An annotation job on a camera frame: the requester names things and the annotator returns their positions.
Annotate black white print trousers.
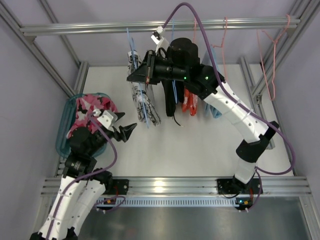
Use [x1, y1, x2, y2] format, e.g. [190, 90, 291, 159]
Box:
[127, 50, 161, 126]

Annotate blue wire hanger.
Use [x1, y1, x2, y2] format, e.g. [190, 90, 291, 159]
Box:
[171, 18, 178, 105]
[126, 27, 149, 128]

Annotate pink camouflage trousers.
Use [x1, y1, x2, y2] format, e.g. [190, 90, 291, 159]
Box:
[66, 92, 118, 139]

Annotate pink wire hanger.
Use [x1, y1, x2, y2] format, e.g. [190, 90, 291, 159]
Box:
[256, 14, 291, 102]
[212, 17, 228, 81]

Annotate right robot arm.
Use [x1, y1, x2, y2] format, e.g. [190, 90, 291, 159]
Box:
[127, 37, 279, 195]

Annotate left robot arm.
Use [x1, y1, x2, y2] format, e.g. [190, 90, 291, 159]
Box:
[30, 109, 137, 240]

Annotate light blue trousers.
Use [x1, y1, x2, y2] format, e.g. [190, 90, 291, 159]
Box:
[201, 46, 222, 119]

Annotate orange white trousers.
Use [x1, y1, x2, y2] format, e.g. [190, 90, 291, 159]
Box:
[182, 88, 198, 116]

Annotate teal plastic basket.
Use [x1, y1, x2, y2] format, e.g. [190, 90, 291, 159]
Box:
[54, 92, 113, 158]

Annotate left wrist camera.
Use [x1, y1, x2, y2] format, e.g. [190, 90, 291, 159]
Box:
[93, 109, 118, 131]

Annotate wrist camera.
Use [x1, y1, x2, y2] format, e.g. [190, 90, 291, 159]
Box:
[151, 26, 170, 53]
[93, 109, 118, 131]

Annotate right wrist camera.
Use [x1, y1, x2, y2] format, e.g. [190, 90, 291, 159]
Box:
[151, 26, 170, 53]

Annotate salmon wire hanger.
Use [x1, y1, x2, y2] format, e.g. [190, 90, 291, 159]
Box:
[192, 18, 197, 44]

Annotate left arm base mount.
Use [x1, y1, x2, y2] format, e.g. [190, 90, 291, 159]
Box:
[103, 178, 130, 196]

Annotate slotted cable duct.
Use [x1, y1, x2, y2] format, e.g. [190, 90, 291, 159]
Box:
[96, 196, 249, 208]

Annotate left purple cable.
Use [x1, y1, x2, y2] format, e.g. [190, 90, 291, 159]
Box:
[44, 111, 126, 240]

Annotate purple cable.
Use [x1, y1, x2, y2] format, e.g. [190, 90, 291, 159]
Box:
[44, 111, 126, 240]
[163, 2, 297, 213]

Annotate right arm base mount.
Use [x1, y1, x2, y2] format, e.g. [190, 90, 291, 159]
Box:
[216, 177, 263, 195]

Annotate aluminium hanging rail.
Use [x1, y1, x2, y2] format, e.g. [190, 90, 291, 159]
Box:
[19, 16, 301, 37]

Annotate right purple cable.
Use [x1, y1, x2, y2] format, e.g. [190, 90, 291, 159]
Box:
[163, 2, 297, 213]

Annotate aluminium frame right post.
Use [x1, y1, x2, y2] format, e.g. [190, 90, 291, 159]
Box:
[239, 0, 320, 151]

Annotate aluminium frame post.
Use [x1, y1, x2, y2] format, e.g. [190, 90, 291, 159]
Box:
[239, 0, 320, 151]
[0, 0, 90, 98]

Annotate aluminium frame left post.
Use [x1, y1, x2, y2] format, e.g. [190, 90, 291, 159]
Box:
[0, 0, 90, 98]

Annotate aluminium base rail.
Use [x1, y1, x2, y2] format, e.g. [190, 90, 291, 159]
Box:
[41, 175, 312, 196]

